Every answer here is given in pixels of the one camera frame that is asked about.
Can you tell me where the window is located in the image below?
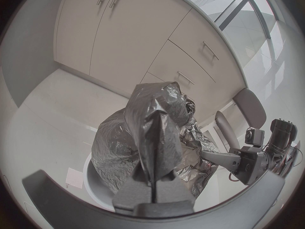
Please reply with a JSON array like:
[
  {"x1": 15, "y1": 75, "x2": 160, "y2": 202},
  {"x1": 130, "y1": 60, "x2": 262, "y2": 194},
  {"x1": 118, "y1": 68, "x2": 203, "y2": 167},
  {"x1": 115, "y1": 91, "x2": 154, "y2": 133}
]
[{"x1": 194, "y1": 0, "x2": 290, "y2": 97}]

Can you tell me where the black plastic bag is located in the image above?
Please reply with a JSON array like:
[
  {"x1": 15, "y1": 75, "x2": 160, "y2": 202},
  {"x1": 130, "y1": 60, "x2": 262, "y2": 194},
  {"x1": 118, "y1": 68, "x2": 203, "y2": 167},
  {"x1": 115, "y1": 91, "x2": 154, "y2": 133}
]
[{"x1": 92, "y1": 81, "x2": 220, "y2": 200}]

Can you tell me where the beige cabinet with drawers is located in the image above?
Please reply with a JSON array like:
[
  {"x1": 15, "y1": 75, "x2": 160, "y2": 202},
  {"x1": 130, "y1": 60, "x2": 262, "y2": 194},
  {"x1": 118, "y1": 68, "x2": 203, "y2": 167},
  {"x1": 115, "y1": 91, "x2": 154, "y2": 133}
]
[{"x1": 54, "y1": 0, "x2": 248, "y2": 126}]

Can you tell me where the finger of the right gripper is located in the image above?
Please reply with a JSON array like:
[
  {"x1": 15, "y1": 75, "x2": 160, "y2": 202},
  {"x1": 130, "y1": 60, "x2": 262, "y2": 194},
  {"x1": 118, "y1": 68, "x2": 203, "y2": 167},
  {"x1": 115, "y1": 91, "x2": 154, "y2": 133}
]
[{"x1": 201, "y1": 150, "x2": 242, "y2": 175}]

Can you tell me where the white trash bin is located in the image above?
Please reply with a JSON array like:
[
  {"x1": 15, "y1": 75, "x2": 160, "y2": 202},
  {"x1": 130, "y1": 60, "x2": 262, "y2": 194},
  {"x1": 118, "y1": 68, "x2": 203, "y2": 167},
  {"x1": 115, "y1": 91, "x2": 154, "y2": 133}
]
[{"x1": 83, "y1": 152, "x2": 119, "y2": 212}]

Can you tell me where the grey padded white chair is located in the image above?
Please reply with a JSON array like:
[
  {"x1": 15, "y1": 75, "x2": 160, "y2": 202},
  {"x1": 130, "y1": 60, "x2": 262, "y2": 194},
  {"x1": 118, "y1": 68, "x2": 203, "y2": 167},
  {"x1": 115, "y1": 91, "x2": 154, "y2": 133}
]
[{"x1": 210, "y1": 88, "x2": 267, "y2": 153}]

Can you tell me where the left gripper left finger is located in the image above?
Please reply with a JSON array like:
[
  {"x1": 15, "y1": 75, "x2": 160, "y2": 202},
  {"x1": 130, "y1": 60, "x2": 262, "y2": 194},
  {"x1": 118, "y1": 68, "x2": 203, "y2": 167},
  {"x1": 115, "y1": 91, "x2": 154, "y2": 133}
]
[{"x1": 112, "y1": 114, "x2": 156, "y2": 212}]

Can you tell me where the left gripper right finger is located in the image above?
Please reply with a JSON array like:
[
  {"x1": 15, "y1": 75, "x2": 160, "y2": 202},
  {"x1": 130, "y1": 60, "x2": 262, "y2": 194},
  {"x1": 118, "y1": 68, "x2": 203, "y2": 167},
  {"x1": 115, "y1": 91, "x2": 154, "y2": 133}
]
[{"x1": 156, "y1": 114, "x2": 194, "y2": 212}]

